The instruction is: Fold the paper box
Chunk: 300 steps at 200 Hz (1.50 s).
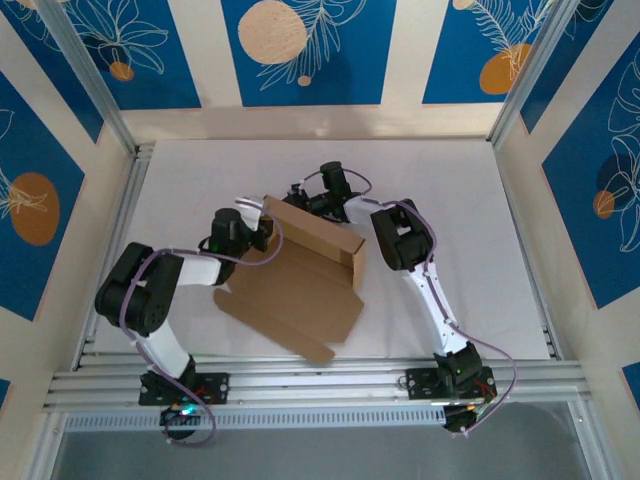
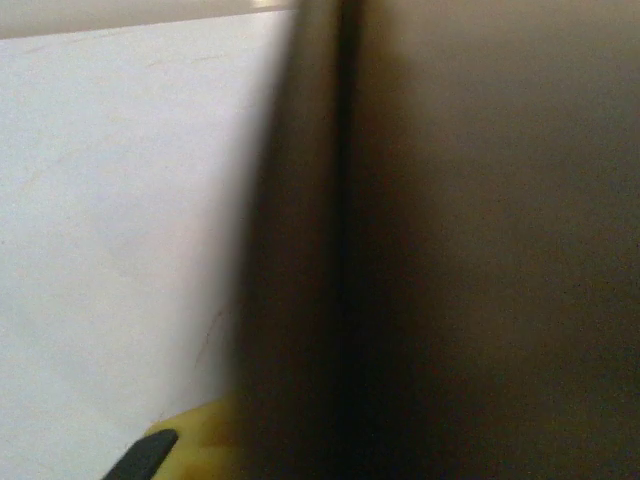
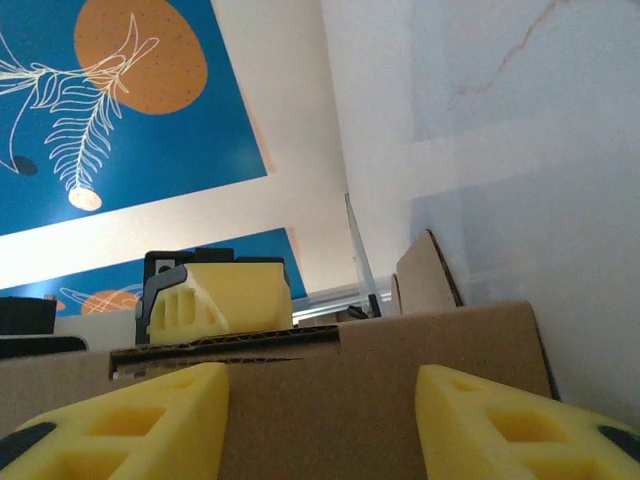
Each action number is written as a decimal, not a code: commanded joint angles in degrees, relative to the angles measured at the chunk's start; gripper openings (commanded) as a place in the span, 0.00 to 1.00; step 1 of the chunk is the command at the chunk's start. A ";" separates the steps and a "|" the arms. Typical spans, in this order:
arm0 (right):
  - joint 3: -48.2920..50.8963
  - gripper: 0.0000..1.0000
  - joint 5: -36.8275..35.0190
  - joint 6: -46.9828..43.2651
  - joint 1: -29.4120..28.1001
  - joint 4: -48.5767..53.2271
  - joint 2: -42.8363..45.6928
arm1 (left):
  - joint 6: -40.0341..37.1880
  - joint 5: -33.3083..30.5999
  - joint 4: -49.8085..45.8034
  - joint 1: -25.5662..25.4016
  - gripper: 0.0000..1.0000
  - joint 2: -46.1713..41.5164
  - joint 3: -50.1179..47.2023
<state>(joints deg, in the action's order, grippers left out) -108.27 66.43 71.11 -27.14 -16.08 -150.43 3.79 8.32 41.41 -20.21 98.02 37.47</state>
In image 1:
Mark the blue panel with orange circle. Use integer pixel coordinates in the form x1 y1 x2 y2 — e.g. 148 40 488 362
542 45 640 310
0 69 86 322
422 0 552 106

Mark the brown cardboard box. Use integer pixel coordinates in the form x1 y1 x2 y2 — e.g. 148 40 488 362
213 194 367 362

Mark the blue panel with beige circle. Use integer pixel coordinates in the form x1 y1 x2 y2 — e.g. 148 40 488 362
221 0 399 108

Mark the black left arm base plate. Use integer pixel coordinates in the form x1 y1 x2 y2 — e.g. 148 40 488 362
138 372 231 406

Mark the blue flower print wall panel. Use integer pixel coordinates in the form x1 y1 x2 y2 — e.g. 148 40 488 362
63 0 203 112
519 0 640 135
0 0 105 145

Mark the grey metal panel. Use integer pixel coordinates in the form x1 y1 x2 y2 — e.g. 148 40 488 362
49 399 594 480

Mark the grey slotted cable duct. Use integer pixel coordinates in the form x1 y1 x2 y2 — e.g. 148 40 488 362
62 405 449 432

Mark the aluminium corner upright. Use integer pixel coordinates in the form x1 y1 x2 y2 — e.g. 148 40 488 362
569 399 620 480
24 412 69 480

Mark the aluminium side rail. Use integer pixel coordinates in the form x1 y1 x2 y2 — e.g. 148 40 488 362
492 142 564 361
72 143 156 371

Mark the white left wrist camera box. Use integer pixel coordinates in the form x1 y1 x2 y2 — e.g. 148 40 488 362
233 196 274 233

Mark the aluminium frame cross rail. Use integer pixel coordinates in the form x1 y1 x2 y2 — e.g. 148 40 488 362
42 355 594 414

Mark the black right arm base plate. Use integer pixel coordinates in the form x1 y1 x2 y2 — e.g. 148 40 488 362
405 367 497 401

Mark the aluminium frame post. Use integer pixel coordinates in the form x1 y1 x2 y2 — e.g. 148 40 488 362
488 0 617 149
35 0 141 156

